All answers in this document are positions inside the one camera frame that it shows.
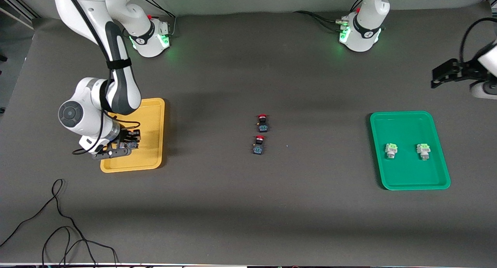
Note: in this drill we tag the yellow plastic tray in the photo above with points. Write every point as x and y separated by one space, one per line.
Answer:
151 143

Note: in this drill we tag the yellow push button switch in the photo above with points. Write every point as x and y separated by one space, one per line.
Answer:
132 145

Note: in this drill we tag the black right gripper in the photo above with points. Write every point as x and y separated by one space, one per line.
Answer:
127 137

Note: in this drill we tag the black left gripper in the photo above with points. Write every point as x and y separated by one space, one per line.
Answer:
467 70

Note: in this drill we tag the aluminium frame rail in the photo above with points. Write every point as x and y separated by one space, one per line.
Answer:
27 12
492 3

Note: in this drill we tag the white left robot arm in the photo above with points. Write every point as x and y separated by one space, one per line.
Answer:
365 27

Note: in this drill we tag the green plastic tray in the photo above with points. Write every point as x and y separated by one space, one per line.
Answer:
407 174

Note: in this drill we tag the green push button switch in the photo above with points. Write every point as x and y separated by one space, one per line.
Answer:
423 151
391 150

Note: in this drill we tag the red push button switch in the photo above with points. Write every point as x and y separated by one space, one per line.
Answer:
262 123
259 145

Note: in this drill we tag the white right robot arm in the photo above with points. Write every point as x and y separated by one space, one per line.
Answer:
89 11

